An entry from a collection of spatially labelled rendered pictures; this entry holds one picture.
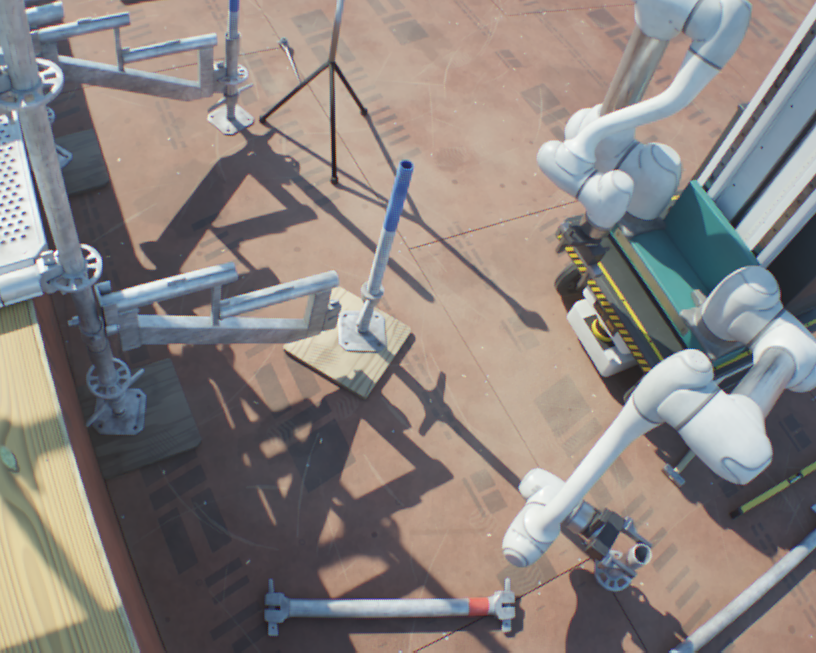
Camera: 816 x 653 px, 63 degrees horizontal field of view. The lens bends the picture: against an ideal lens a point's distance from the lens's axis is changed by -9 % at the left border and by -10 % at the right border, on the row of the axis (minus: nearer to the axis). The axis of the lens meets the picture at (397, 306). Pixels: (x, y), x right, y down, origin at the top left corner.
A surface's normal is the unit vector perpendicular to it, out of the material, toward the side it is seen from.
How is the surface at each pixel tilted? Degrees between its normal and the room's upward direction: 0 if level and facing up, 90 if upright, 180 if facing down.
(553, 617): 0
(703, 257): 90
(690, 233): 90
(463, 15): 0
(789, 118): 90
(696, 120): 0
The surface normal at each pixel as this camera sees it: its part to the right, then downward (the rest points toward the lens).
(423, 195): 0.18, -0.55
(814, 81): -0.89, 0.26
